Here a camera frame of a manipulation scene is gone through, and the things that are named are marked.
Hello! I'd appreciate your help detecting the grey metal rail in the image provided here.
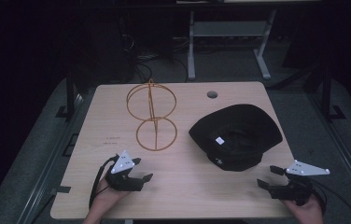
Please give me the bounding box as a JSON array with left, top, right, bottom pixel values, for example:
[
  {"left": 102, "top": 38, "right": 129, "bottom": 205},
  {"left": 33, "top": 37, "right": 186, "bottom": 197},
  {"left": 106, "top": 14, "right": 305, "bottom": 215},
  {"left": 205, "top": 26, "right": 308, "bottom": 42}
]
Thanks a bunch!
[
  {"left": 306, "top": 92, "right": 351, "bottom": 217},
  {"left": 16, "top": 92, "right": 86, "bottom": 224}
]

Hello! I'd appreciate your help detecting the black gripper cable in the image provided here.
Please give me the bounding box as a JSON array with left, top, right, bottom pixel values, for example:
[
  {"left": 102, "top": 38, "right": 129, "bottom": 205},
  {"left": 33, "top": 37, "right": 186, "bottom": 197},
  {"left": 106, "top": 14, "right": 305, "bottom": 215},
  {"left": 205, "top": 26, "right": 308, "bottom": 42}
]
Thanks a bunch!
[
  {"left": 88, "top": 154, "right": 120, "bottom": 210},
  {"left": 310, "top": 178, "right": 351, "bottom": 224}
]

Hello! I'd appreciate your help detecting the black bucket hat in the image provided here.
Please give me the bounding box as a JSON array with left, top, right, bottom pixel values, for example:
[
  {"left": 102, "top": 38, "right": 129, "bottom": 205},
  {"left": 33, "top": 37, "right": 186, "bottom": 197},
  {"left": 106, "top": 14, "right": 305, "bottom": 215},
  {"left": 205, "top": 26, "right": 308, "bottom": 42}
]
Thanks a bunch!
[{"left": 188, "top": 103, "right": 284, "bottom": 173}]

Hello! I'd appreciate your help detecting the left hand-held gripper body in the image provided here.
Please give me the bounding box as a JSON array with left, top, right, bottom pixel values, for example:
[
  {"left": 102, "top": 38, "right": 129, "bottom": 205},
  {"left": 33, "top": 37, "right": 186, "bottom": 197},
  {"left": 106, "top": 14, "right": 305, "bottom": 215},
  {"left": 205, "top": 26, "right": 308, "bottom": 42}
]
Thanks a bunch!
[{"left": 104, "top": 149, "right": 145, "bottom": 192}]

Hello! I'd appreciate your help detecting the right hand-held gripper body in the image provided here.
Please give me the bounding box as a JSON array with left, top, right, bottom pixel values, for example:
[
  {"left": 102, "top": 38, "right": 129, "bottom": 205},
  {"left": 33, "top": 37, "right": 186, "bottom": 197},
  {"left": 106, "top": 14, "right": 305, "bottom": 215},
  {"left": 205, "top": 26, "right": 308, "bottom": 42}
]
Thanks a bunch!
[{"left": 269, "top": 159, "right": 331, "bottom": 207}]

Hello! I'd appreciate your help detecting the black metal post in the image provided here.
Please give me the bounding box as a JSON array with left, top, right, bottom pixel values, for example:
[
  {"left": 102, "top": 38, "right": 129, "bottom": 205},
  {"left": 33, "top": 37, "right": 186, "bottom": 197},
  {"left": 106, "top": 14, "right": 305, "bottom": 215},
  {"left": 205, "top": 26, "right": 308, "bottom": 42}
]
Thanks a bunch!
[
  {"left": 55, "top": 66, "right": 78, "bottom": 119},
  {"left": 318, "top": 62, "right": 347, "bottom": 121}
]

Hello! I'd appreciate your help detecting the orange wire hat stand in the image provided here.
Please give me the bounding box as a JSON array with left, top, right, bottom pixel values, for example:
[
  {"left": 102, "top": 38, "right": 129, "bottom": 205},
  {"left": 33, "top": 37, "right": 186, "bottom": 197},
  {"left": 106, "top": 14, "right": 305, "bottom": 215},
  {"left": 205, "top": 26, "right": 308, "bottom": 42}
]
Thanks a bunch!
[{"left": 125, "top": 78, "right": 178, "bottom": 152}]

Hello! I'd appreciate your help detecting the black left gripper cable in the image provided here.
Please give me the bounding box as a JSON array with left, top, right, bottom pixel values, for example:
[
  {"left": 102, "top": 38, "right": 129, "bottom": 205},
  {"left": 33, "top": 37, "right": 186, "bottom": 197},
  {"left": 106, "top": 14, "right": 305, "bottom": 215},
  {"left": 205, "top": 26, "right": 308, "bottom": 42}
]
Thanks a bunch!
[{"left": 88, "top": 154, "right": 120, "bottom": 210}]

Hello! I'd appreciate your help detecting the bundle of black floor cables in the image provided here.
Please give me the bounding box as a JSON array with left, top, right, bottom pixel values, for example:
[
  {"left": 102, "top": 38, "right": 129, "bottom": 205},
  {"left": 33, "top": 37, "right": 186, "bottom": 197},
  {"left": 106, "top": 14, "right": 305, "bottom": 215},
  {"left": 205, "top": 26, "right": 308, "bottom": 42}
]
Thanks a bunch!
[{"left": 117, "top": 31, "right": 190, "bottom": 84}]

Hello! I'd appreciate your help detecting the person's right hand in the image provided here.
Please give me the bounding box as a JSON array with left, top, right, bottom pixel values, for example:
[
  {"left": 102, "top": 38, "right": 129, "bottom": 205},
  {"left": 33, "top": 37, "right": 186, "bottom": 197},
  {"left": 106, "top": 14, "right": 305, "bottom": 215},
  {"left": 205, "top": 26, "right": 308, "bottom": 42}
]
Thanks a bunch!
[{"left": 280, "top": 193, "right": 325, "bottom": 224}]

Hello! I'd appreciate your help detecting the grey tape strip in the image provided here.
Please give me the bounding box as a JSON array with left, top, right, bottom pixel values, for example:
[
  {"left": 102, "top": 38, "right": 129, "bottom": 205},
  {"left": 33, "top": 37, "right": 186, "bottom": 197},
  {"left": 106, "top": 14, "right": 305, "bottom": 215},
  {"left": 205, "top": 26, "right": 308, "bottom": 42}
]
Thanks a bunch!
[{"left": 50, "top": 185, "right": 72, "bottom": 194}]

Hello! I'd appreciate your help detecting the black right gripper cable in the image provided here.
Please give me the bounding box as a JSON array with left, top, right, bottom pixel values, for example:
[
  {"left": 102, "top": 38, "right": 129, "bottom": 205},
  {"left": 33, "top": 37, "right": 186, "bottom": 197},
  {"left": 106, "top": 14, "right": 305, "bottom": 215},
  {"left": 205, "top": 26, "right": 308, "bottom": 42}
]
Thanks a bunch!
[{"left": 310, "top": 178, "right": 351, "bottom": 224}]

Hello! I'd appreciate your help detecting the person's left hand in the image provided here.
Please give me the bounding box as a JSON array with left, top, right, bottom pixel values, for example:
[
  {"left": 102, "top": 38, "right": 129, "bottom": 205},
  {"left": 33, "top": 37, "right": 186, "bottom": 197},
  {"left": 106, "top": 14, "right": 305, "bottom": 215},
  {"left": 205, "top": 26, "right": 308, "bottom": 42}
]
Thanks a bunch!
[{"left": 91, "top": 176, "right": 132, "bottom": 214}]

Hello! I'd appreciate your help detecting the grey metal table frame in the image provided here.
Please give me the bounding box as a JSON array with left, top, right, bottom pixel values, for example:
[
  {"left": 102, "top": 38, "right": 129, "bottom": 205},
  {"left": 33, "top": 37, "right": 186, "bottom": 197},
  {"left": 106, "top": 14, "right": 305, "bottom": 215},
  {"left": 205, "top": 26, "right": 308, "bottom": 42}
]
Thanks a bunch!
[{"left": 187, "top": 8, "right": 277, "bottom": 81}]

